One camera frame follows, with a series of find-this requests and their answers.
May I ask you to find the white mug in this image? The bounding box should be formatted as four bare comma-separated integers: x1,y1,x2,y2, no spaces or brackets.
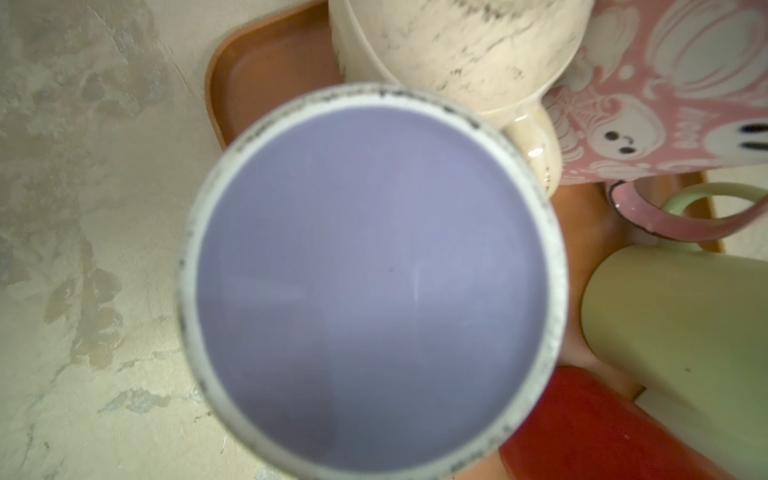
635,389,767,479

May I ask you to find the light green mug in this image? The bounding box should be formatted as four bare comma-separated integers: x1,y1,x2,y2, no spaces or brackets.
581,182,767,448

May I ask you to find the purple mug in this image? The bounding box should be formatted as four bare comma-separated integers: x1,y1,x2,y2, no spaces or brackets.
176,83,569,479

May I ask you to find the orange plastic tray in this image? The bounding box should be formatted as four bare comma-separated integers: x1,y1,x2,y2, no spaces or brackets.
203,0,724,480

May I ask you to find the cream marbled mug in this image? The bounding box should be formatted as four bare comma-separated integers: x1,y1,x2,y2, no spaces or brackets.
328,0,594,195

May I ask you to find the pink ghost pattern mug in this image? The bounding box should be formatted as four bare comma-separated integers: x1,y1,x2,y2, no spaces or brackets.
543,1,767,243

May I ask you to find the red mug black handle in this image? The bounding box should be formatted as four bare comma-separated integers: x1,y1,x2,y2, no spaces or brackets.
499,367,732,480

